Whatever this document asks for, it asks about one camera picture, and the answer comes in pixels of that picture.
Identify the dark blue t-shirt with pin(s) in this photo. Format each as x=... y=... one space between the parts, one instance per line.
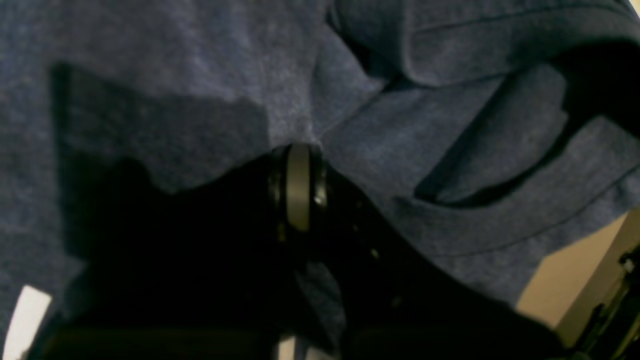
x=488 y=133

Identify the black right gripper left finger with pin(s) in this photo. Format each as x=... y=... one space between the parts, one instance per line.
x=206 y=273

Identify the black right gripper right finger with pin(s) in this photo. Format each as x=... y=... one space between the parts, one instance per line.
x=398 y=305

